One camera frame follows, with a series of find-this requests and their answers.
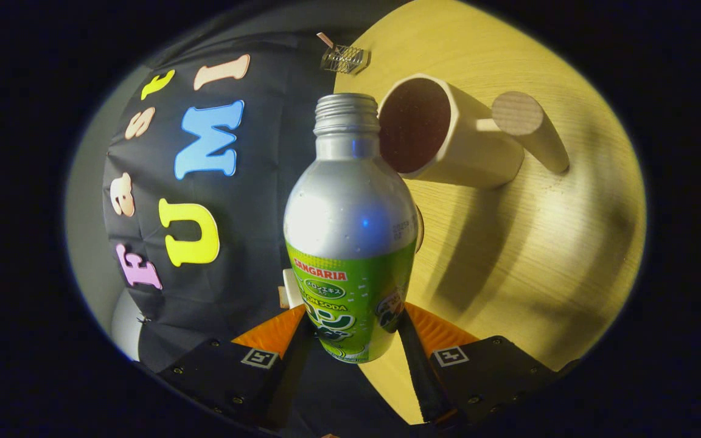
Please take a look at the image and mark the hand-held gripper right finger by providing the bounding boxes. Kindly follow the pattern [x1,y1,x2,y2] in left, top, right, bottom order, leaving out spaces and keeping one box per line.
[396,303,579,426]

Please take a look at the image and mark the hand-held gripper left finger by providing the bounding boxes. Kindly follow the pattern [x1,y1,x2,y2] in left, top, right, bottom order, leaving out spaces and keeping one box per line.
[138,304,315,433]

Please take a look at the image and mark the silver green juice bottle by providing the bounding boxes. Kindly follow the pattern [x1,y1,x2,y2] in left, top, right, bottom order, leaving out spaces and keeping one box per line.
[284,92,418,364]

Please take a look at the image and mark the cream cup with handle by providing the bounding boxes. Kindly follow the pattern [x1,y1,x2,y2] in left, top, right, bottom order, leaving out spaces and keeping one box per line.
[378,73,570,189]

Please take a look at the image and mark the white toaster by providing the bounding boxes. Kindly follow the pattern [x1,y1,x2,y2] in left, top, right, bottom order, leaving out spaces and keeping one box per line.
[282,268,305,310]

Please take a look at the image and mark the wooden table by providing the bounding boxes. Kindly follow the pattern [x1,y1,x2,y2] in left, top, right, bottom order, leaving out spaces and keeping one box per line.
[333,0,647,425]

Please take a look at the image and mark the wire mesh holder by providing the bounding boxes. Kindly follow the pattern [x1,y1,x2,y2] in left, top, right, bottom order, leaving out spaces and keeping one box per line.
[320,44,371,75]

